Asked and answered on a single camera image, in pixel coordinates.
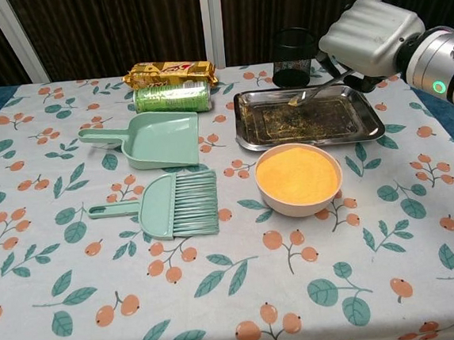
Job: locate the black mesh pen cup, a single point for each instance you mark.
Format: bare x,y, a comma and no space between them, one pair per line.
293,64

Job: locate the floral white tablecloth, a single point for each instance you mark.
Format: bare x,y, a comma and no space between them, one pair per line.
101,276

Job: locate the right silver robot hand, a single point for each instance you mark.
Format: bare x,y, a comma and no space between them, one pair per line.
370,38

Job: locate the yellow bowl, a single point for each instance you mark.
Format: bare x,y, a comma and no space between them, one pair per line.
297,177

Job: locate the rectangular steel tray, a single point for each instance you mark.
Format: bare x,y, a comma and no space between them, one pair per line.
326,125

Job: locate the green plastic dustpan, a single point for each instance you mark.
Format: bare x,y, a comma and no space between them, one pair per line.
161,140

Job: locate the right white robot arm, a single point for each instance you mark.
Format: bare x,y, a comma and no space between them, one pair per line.
440,64

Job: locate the gold snack packet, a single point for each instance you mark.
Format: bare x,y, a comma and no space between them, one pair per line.
171,73

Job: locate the green drink can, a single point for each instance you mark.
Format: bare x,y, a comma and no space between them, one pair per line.
173,99

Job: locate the silver spoon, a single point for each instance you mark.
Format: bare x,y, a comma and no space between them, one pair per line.
297,99

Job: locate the green plastic hand brush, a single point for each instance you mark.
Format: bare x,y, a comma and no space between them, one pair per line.
182,205

